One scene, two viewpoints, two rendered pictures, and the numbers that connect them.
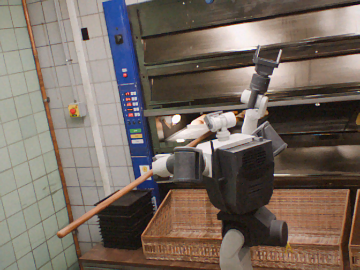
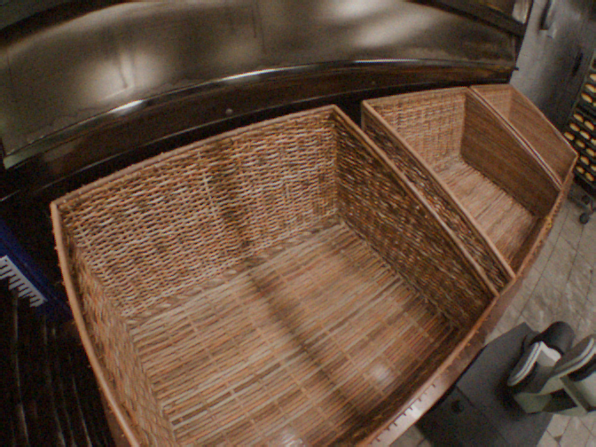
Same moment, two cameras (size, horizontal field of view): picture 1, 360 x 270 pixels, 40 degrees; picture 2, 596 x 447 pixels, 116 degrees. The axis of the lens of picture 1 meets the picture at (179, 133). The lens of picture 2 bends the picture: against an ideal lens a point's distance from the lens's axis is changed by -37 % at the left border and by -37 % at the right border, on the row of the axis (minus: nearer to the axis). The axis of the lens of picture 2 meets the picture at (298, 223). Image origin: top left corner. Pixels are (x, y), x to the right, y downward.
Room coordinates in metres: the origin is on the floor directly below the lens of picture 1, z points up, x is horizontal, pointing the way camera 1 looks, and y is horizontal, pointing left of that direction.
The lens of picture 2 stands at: (2.76, 0.18, 1.09)
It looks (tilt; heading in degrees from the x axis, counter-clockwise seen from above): 46 degrees down; 294
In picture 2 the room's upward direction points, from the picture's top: 5 degrees clockwise
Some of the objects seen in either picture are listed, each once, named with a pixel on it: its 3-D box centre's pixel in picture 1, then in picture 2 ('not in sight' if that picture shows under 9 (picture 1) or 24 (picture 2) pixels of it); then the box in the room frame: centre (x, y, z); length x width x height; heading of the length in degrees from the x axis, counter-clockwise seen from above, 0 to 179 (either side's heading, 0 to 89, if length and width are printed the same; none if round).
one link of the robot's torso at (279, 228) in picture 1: (253, 226); not in sight; (2.05, -0.26, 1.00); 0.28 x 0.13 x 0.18; 62
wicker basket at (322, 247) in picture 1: (295, 226); (478, 173); (2.58, -0.56, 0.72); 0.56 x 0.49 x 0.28; 63
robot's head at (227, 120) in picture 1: (222, 124); not in sight; (2.10, -0.19, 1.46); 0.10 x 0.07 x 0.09; 117
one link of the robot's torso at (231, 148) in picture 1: (235, 171); not in sight; (2.04, -0.22, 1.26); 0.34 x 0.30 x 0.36; 117
